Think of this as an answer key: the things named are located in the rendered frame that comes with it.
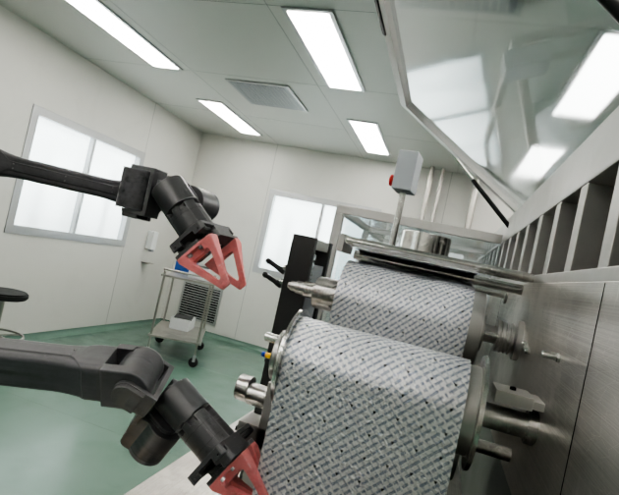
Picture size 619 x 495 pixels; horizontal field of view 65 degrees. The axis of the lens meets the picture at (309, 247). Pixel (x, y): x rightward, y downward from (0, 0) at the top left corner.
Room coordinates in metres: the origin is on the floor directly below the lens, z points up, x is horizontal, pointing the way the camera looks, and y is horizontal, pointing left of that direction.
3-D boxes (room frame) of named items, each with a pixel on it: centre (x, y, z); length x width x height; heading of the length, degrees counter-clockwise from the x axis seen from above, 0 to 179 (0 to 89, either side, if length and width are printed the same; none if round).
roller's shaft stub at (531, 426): (0.62, -0.29, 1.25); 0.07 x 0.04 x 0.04; 74
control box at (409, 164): (1.23, -0.19, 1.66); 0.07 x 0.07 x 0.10; 67
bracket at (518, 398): (0.62, -0.30, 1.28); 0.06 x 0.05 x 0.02; 74
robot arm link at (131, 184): (0.98, 0.35, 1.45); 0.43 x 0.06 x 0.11; 17
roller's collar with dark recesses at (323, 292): (0.95, -0.06, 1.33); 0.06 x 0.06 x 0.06; 74
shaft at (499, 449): (0.74, -0.33, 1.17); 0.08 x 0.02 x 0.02; 74
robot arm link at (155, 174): (0.83, 0.25, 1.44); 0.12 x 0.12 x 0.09; 72
